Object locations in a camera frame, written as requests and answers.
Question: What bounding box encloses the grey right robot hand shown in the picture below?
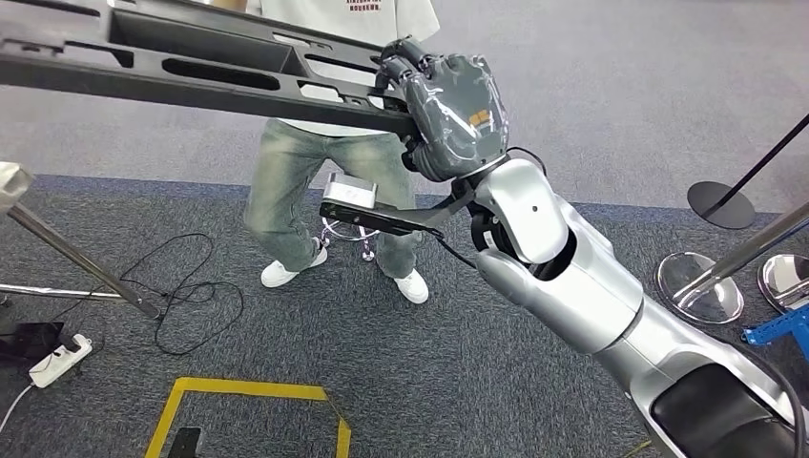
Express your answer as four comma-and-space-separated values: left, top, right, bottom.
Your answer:
374, 36, 510, 184

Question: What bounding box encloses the long black plastic part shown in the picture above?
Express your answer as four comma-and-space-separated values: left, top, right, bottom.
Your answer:
0, 0, 422, 137

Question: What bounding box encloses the blue metal shelf rack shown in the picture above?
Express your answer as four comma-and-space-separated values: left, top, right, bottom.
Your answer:
740, 302, 809, 347

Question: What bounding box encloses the chrome stool base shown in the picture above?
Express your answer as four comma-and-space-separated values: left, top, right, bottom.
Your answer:
318, 218, 383, 263

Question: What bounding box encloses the person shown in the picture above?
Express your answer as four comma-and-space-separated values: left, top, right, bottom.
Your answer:
208, 0, 442, 306

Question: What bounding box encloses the black stanchion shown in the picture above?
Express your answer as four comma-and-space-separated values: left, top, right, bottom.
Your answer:
687, 112, 809, 231

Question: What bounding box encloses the yellow floor tape square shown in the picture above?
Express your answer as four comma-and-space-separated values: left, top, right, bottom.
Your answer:
143, 377, 353, 458

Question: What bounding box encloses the white power strip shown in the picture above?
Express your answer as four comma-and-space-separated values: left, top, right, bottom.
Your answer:
28, 333, 94, 390

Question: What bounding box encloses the black power adapter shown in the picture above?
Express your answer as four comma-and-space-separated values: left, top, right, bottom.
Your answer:
0, 321, 82, 364

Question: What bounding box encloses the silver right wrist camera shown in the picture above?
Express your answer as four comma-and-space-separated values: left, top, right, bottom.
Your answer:
319, 172, 476, 239

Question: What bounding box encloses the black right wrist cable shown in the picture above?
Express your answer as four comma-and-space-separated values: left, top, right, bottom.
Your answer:
429, 146, 548, 270

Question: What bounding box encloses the black floor cable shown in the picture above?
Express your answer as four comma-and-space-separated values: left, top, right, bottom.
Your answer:
50, 232, 246, 357

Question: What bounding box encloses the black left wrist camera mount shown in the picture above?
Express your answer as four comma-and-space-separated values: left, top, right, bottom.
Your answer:
166, 427, 203, 458

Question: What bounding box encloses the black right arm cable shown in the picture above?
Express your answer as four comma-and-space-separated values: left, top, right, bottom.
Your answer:
726, 341, 809, 458

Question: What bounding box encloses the white power cord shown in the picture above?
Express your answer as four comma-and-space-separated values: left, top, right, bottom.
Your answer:
0, 382, 34, 436

